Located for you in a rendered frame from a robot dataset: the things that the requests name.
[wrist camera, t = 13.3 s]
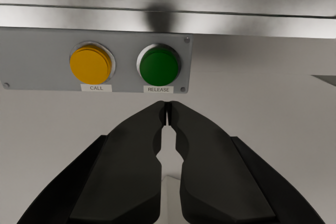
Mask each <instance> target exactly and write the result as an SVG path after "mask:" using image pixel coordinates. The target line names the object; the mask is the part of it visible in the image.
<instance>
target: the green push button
mask: <svg viewBox="0 0 336 224"><path fill-rule="evenodd" d="M139 70H140V74H141V76H142V78H143V79H144V80H145V81H146V82H147V83H149V84H150V85H153V86H157V87H161V86H166V85H168V84H170V83H171V82H172V81H173V80H174V79H175V78H176V76H177V74H178V62H177V59H176V57H175V56H174V54H173V53H172V52H171V51H169V50H167V49H165V48H160V47H157V48H153V49H150V50H149V51H147V52H146V53H145V54H144V55H143V57H142V59H141V62H140V66H139Z"/></svg>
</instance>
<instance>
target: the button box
mask: <svg viewBox="0 0 336 224"><path fill-rule="evenodd" d="M193 42H194V35H193V33H177V32H150V31H123V30H96V29H69V28H42V27H15V26H0V81H1V84H2V86H3V88H4V89H6V90H35V91H77V92H120V93H163V94H186V93H188V91H189V81H190V71H191V61H192V51H193ZM83 46H96V47H98V48H100V49H102V50H103V51H105V52H106V53H107V55H108V56H109V58H110V60H111V64H112V68H111V72H110V74H109V76H108V78H107V79H106V80H105V81H104V82H102V83H100V84H94V85H93V84H87V83H84V82H82V81H80V80H79V79H78V78H76V76H75V75H74V74H73V72H72V70H71V67H70V59H71V56H72V54H73V53H74V52H75V51H76V50H78V49H79V48H81V47H83ZM154 48H164V49H167V50H169V51H170V52H172V53H173V54H174V56H175V57H176V60H177V64H178V73H177V76H176V78H175V79H174V80H173V81H172V82H171V83H169V84H167V85H164V86H154V85H151V84H149V83H147V82H146V81H145V80H144V79H143V77H142V75H141V73H140V63H141V59H142V57H143V56H144V54H145V53H146V52H147V51H149V50H151V49H154Z"/></svg>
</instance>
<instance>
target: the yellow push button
mask: <svg viewBox="0 0 336 224"><path fill-rule="evenodd" d="M70 68H71V71H72V73H73V74H74V75H75V77H76V78H78V79H79V80H80V81H81V82H83V83H86V84H89V85H98V84H101V83H103V82H104V81H105V80H106V79H107V78H108V77H109V75H110V73H111V71H112V62H111V59H110V57H109V56H108V54H107V53H106V52H105V51H104V50H102V49H101V48H99V47H97V46H93V45H86V46H82V47H80V48H79V49H77V50H76V51H75V52H74V53H73V54H72V56H71V58H70Z"/></svg>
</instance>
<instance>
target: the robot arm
mask: <svg viewBox="0 0 336 224"><path fill-rule="evenodd" d="M167 118H168V125H169V126H171V127H172V128H173V129H174V131H175V132H176V142H175V149H176V151H177V152H178V153H179V154H180V155H181V157H182V158H183V161H184V162H183V163H182V169H181V179H180V189H179V195H180V203H181V210H182V215H183V217H184V219H185V220H186V221H187V222H188V223H190V224H325V222H324V221H323V219H322V218H321V217H320V216H319V214H318V213H317V212H316V211H315V209H314V208H313V207H312V206H311V205H310V203H309V202H308V201H307V200H306V199H305V198H304V197H303V196H302V195H301V193H300V192H299V191H298V190H297V189H296V188H295V187H294V186H293V185H292V184H291V183H289V182H288V181H287V180H286V179H285V178H284V177H283V176H282V175H281V174H279V173H278V172H277V171H276V170H275V169H274V168H273V167H272V166H270V165H269V164H268V163H267V162H266V161H265V160H264V159H262V158H261V157H260V156H259V155H258V154H257V153H256V152H254V151H253V150H252V149H251V148H250V147H249V146H248V145H246V144H245V143H244V142H243V141H242V140H241V139H240V138H238V137H237V136H230V135H228V134H227V133H226V132H225V131H224V130H223V129H222V128H221V127H219V126H218V125H217V124H216V123H214V122H213V121H211V120H210V119H208V118H207V117H205V116H203V115H202V114H200V113H198V112H196V111H195V110H193V109H191V108H189V107H187V106H186V105H184V104H182V103H180V102H179V101H174V100H172V101H163V100H159V101H157V102H155V103H153V104H152V105H150V106H148V107H146V108H144V109H143V110H141V111H139V112H137V113H135V114H134V115H132V116H130V117H129V118H127V119H125V120H124V121H122V122H121V123H120V124H119V125H117V126H116V127H115V128H114V129H113V130H112V131H111V132H110V133H109V134H108V135H100V136H99V137H98V138H97V139H96V140H95V141H94V142H93V143H92V144H91V145H90V146H89V147H87V148H86V149H85V150H84V151H83V152H82V153H81V154H80V155H79V156H78V157H77V158H76V159H75V160H73V161H72V162H71V163H70V164H69V165H68V166H67V167H66V168H65V169H64V170H63V171H62V172H60V173H59V174H58V175H57V176H56V177H55V178H54V179H53V180H52V181H51V182H50V183H49V184H48V185H47V186H46V187H45V188H44V189H43V190H42V191H41V193H40V194H39V195H38V196H37V197H36V198H35V199H34V201H33V202H32V203H31V204H30V206H29V207H28V208H27V210H26V211H25V212H24V214H23V215H22V216H21V218H20V219H19V221H18V222H17V224H153V223H155V222H156V221H157V220H158V218H159V216H160V210H161V184H162V164H161V162H160V161H159V160H158V159H157V157H156V155H157V154H158V153H159V152H160V150H161V147H162V128H163V127H164V126H166V123H167Z"/></svg>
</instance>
